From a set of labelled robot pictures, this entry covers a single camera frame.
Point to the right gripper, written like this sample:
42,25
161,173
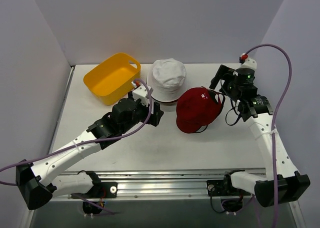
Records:
222,76

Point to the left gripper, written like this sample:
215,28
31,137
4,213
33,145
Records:
154,114

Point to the dark red hat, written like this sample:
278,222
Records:
198,107
161,103

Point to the white hat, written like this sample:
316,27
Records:
168,79

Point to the black cap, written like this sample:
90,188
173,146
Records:
200,130

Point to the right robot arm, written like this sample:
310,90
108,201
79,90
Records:
282,182

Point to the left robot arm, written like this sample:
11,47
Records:
40,181

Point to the yellow bin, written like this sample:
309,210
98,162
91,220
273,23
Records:
111,80

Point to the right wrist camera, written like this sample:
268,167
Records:
247,62

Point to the aluminium rail frame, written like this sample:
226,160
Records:
164,163

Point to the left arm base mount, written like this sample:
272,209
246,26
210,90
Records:
107,190

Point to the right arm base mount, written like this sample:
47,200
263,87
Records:
216,188

